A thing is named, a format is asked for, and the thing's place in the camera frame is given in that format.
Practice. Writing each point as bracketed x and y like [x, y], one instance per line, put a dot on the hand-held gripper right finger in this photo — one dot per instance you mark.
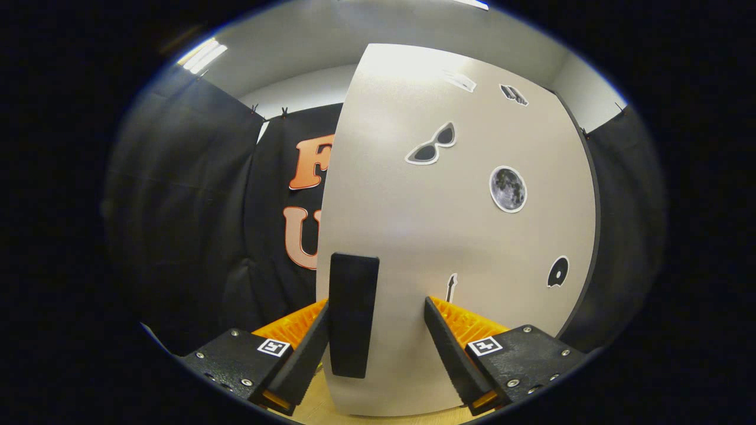
[452, 354]

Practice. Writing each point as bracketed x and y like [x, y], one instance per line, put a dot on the beige shoe cabinet door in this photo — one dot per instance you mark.
[413, 236]

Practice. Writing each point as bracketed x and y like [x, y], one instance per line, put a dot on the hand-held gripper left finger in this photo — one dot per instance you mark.
[310, 360]

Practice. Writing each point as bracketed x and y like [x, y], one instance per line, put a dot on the black backdrop cloth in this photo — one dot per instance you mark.
[177, 206]

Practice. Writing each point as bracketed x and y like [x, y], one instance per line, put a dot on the wide ceiling light panel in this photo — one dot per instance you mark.
[472, 3]

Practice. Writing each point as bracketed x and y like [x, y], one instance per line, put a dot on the narrow ceiling light strip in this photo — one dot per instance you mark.
[204, 56]

